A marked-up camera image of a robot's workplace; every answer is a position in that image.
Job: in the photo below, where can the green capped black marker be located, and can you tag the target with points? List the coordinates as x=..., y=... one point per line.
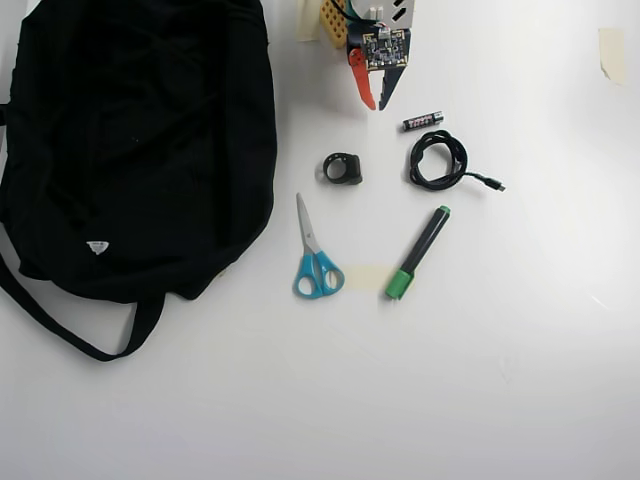
x=425, y=240

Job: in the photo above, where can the narrow beige tape piece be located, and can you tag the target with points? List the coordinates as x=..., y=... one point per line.
x=306, y=25

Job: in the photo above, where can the torn beige tape piece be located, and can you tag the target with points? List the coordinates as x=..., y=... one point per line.
x=614, y=55

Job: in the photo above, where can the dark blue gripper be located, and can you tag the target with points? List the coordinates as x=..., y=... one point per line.
x=361, y=80

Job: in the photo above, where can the black AAA battery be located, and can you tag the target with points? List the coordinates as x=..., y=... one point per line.
x=422, y=121

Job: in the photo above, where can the bare camera circuit board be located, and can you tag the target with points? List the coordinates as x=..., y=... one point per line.
x=384, y=50

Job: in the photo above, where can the white and teal robot arm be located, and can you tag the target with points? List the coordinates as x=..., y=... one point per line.
x=400, y=12

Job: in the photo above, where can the black fabric bag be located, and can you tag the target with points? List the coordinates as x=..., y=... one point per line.
x=140, y=150

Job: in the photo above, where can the wide beige tape strip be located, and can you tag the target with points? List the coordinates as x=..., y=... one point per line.
x=367, y=277

